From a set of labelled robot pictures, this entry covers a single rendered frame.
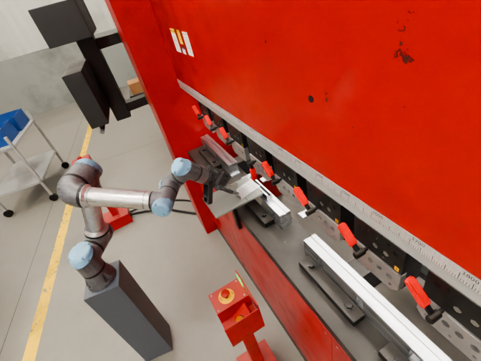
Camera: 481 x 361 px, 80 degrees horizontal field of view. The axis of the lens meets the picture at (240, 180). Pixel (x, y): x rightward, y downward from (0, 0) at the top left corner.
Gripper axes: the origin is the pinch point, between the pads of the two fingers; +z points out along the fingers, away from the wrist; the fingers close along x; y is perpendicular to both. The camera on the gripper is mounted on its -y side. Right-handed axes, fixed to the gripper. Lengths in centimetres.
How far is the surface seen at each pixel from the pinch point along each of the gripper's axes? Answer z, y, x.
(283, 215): 12.3, 1.6, -24.4
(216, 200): -0.9, -8.3, 6.4
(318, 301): 8, -17, -59
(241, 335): 4, -49, -40
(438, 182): -43, 29, -85
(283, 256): 11.3, -13.0, -34.8
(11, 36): -67, 16, 766
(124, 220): 47, -100, 169
